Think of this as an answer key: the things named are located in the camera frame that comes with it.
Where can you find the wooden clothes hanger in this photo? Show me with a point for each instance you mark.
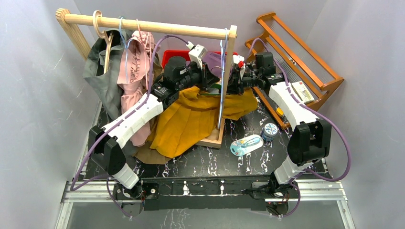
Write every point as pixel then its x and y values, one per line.
pixel 103 35

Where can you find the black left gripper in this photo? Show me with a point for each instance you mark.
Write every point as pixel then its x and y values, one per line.
pixel 208 78

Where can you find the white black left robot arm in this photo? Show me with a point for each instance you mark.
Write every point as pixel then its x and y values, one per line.
pixel 107 143

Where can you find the orange wooden shoe rack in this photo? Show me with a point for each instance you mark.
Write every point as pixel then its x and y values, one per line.
pixel 298 60

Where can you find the blue patterned round tin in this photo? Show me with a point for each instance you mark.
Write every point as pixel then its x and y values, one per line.
pixel 269 131

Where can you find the blue wire hanger left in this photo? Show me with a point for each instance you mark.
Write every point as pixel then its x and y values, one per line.
pixel 127 56

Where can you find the small white box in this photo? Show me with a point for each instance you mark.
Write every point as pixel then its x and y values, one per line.
pixel 303 92

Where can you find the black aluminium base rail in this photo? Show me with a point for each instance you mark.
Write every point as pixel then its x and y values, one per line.
pixel 205 192

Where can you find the purple skirt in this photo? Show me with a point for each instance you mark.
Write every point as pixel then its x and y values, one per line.
pixel 214 64

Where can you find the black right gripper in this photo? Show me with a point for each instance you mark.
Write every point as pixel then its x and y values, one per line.
pixel 235 83

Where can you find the yellow object on rack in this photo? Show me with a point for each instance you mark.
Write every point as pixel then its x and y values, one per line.
pixel 279 112

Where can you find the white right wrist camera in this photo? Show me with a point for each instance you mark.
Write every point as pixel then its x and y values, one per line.
pixel 239 61

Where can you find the grey garment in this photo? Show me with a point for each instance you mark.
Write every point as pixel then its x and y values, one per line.
pixel 105 83

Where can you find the wooden clothes rack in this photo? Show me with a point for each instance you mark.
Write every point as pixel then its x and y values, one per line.
pixel 145 26

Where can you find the pink garment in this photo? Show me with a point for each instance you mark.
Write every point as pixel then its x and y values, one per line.
pixel 134 91

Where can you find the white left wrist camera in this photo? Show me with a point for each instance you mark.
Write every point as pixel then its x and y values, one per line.
pixel 196 53

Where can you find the white blister pack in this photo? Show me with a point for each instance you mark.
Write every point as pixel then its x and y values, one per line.
pixel 246 145

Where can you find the pink wire hanger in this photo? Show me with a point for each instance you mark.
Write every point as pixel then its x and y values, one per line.
pixel 144 42

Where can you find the brown garment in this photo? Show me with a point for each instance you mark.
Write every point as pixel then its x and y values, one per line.
pixel 150 156

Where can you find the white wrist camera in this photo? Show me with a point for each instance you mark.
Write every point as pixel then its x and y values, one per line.
pixel 239 61
pixel 196 53

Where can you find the light blue wire hanger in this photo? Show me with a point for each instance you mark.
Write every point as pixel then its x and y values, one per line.
pixel 223 45

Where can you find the yellow pleated skirt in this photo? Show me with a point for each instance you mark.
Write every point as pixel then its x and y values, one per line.
pixel 191 118

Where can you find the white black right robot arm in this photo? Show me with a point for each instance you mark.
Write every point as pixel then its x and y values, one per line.
pixel 310 140

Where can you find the green plastic hanger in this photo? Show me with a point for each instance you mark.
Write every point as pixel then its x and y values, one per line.
pixel 214 90

